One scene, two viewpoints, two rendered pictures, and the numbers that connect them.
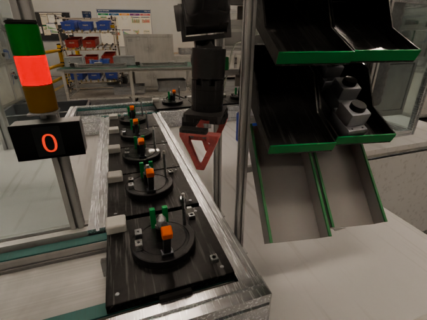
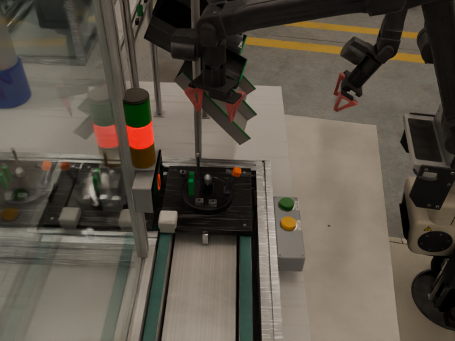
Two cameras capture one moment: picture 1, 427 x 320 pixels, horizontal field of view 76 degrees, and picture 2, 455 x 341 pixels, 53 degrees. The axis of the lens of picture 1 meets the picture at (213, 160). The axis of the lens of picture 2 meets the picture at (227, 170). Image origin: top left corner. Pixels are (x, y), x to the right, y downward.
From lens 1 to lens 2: 1.05 m
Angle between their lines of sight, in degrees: 60
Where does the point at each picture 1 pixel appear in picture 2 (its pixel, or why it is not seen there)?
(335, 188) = not seen: hidden behind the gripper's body
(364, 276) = (253, 128)
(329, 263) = not seen: hidden behind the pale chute
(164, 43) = not seen: outside the picture
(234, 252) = (228, 165)
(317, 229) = (243, 117)
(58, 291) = (204, 275)
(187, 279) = (247, 190)
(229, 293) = (262, 176)
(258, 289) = (265, 164)
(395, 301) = (274, 128)
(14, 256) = (157, 301)
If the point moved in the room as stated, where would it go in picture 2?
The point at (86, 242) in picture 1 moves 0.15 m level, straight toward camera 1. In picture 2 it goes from (166, 249) to (225, 241)
